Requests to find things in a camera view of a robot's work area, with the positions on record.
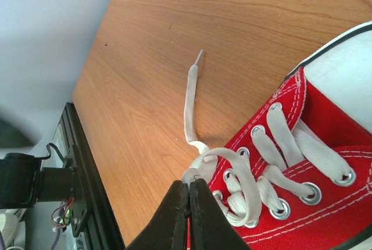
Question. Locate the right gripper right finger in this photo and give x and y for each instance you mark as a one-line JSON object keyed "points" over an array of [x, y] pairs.
{"points": [[209, 227]]}

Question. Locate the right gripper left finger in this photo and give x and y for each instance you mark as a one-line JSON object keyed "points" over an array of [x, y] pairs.
{"points": [[167, 229]]}

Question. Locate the red canvas sneaker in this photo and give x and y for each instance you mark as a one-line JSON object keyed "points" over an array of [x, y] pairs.
{"points": [[297, 175]]}

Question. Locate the white shoelace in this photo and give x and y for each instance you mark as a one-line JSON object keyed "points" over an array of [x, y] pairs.
{"points": [[258, 162]]}

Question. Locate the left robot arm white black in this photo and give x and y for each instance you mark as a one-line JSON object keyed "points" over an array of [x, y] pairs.
{"points": [[24, 181]]}

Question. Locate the green lit circuit board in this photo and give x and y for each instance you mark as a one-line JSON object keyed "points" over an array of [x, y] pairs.
{"points": [[61, 216]]}

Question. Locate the black aluminium rail base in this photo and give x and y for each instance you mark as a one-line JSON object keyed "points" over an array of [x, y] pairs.
{"points": [[93, 223]]}

